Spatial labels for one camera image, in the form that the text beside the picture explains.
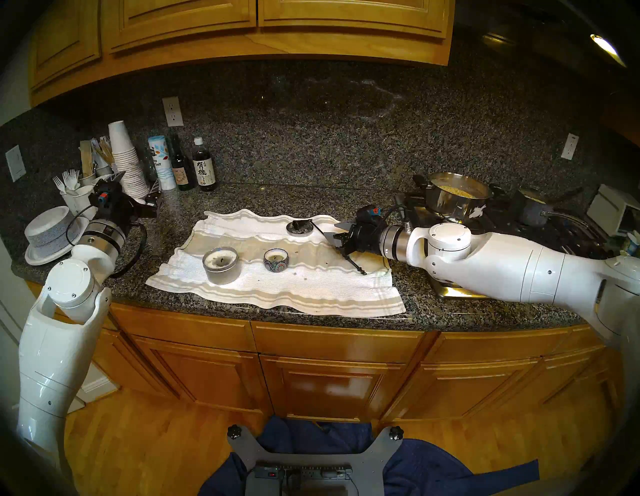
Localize bunch of white plastic forks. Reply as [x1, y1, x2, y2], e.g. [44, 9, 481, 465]
[52, 169, 81, 193]

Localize white beige striped towel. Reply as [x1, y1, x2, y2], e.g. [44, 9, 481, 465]
[146, 209, 407, 318]

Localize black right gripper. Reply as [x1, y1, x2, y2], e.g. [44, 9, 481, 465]
[324, 221, 386, 256]

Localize wooden wall cabinet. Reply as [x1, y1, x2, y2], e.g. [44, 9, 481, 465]
[27, 0, 457, 108]

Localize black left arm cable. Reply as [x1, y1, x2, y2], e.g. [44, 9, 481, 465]
[110, 220, 148, 279]

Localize white cup holding forks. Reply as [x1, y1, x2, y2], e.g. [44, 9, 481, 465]
[62, 185, 96, 217]

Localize gray power strip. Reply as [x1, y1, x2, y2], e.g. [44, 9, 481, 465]
[254, 464, 353, 482]

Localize white countertop appliance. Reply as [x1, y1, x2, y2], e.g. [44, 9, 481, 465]
[586, 184, 640, 238]

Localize small patterned bowl candle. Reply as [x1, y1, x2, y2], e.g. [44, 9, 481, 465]
[263, 248, 290, 274]

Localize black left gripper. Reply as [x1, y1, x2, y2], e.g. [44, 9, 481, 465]
[112, 189, 162, 227]

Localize range hood lamp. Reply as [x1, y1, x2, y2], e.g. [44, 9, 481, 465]
[590, 34, 628, 68]

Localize black metal candle snuffer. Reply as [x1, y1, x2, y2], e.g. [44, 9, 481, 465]
[292, 219, 368, 276]

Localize white light switch plate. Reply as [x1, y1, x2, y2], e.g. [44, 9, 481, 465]
[5, 145, 27, 182]

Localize dark range hood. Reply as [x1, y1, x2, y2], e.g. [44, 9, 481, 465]
[452, 0, 640, 86]

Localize white sea salt canister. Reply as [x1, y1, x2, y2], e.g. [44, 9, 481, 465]
[147, 135, 178, 191]

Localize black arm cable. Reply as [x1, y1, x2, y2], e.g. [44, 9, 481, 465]
[110, 220, 148, 279]
[381, 204, 415, 233]

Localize stack of white paper cups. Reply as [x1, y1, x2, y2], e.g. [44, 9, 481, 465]
[108, 120, 151, 200]

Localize wooden wall cabinet door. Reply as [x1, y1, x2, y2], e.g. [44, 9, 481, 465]
[102, 0, 257, 53]
[30, 0, 102, 91]
[257, 0, 451, 40]

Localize black saucepan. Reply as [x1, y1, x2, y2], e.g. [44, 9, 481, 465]
[512, 187, 598, 228]

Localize gray robot base plate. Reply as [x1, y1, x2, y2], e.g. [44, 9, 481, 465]
[227, 425, 405, 496]

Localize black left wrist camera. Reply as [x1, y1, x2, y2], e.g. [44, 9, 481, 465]
[89, 178, 123, 208]

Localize silver tin candle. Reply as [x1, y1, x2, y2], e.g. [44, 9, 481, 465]
[202, 246, 241, 286]

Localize soy sauce bottle white cap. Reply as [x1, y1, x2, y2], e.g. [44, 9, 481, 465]
[192, 137, 218, 192]

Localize stainless steel cooking pot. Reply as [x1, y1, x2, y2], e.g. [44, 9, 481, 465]
[412, 172, 503, 223]

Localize dark oil bottle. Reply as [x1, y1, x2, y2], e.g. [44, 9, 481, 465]
[170, 134, 196, 191]

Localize stack of white paper plates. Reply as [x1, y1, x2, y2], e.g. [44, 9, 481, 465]
[24, 220, 91, 266]

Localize dark blue cloth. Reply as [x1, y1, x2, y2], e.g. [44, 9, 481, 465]
[198, 415, 541, 496]

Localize wooden drawer front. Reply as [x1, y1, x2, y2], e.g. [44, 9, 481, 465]
[107, 302, 258, 352]
[250, 321, 426, 364]
[422, 331, 576, 365]

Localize bundle of wooden sticks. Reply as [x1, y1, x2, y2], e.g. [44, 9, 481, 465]
[79, 136, 115, 176]

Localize wooden base cabinet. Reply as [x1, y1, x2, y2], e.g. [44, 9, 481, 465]
[25, 282, 626, 426]

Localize wooden base cabinet door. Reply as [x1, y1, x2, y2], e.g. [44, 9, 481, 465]
[259, 354, 408, 422]
[382, 359, 546, 422]
[131, 335, 275, 416]

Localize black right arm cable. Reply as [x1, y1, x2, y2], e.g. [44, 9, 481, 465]
[381, 204, 415, 233]

